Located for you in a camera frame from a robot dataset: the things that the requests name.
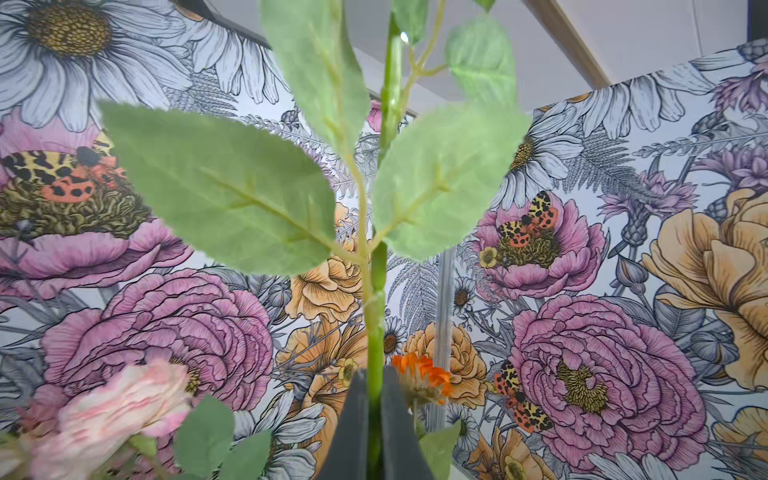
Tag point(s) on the orange gerbera flower stem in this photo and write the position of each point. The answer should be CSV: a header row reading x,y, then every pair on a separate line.
x,y
425,387

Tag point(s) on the aluminium frame post right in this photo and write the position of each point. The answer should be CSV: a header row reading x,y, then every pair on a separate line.
x,y
443,323

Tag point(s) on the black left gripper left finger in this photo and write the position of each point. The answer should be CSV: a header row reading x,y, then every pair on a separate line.
x,y
347,456

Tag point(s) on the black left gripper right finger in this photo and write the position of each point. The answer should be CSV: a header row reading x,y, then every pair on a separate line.
x,y
401,454

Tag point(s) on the pink rose flower stem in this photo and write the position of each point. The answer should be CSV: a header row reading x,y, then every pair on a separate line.
x,y
125,418

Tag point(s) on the cream white rose stem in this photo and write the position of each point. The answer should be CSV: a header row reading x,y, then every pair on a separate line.
x,y
259,203

